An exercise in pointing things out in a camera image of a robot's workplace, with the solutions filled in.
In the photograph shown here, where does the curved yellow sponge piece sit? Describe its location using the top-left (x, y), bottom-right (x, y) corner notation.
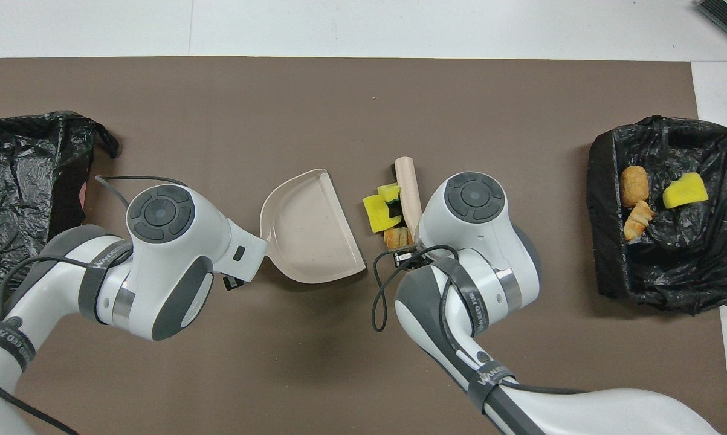
top-left (363, 194), bottom-right (395, 234)

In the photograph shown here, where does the beige brush with black bristles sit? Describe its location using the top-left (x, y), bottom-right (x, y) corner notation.
top-left (391, 156), bottom-right (424, 243)

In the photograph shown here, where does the beige plastic dustpan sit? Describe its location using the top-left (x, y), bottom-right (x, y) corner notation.
top-left (259, 169), bottom-right (367, 285)

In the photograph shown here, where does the pale crusty bread piece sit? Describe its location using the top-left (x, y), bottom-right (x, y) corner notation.
top-left (624, 200), bottom-right (655, 242)

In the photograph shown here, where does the brown bread roll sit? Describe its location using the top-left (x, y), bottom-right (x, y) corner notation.
top-left (619, 166), bottom-right (650, 208)

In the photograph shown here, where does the yellow and green sponge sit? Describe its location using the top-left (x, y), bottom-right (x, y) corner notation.
top-left (663, 172), bottom-right (709, 210)

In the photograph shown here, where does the bin with black bag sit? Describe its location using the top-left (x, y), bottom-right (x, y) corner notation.
top-left (586, 116), bottom-right (727, 316)
top-left (0, 111), bottom-right (120, 294)

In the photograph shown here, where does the brown table mat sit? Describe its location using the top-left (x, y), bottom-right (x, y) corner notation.
top-left (0, 56), bottom-right (727, 435)

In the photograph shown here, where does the dark ribbed device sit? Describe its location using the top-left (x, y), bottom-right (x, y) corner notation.
top-left (694, 0), bottom-right (727, 52)

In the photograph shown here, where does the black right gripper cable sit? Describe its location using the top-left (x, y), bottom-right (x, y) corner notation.
top-left (371, 244), bottom-right (460, 332)

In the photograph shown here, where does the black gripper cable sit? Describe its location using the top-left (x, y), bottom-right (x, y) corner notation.
top-left (0, 175), bottom-right (189, 435)
top-left (371, 244), bottom-right (460, 332)

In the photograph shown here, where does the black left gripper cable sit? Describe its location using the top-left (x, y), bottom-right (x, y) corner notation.
top-left (0, 175), bottom-right (189, 435)

